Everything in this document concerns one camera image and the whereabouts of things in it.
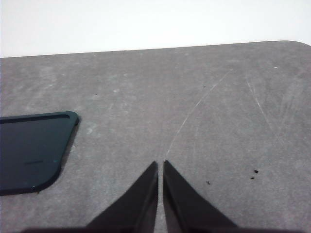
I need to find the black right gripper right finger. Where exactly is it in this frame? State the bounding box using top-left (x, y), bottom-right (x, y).
top-left (163, 160), bottom-right (238, 233)

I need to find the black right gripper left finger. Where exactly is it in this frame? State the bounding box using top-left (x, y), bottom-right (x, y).
top-left (86, 161), bottom-right (159, 233)

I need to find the dark teal rectangular tray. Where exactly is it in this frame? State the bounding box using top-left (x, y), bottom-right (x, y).
top-left (0, 111), bottom-right (80, 196)

